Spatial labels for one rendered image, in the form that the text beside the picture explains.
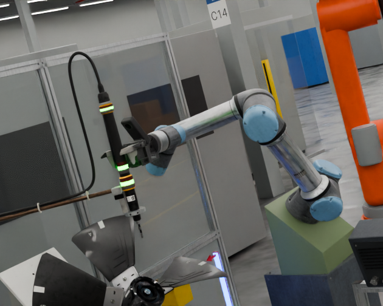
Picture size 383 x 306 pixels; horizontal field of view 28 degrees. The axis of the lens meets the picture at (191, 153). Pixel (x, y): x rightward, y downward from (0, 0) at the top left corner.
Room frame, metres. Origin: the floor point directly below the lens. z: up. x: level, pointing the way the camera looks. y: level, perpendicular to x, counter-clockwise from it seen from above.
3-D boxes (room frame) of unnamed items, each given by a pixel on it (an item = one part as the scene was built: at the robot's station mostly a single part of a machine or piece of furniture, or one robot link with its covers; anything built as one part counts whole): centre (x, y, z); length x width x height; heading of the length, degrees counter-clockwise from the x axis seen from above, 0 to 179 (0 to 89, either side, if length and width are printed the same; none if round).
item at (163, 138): (2.59, 0.11, 1.65); 0.08 x 0.05 x 0.08; 52
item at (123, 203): (2.44, 0.24, 1.50); 0.09 x 0.07 x 0.10; 86
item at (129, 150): (2.42, 0.19, 1.64); 0.09 x 0.03 x 0.06; 161
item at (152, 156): (2.53, 0.16, 1.64); 0.12 x 0.08 x 0.09; 142
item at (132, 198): (2.44, 0.23, 1.66); 0.04 x 0.04 x 0.46
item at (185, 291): (2.91, 0.23, 1.02); 0.16 x 0.10 x 0.11; 51
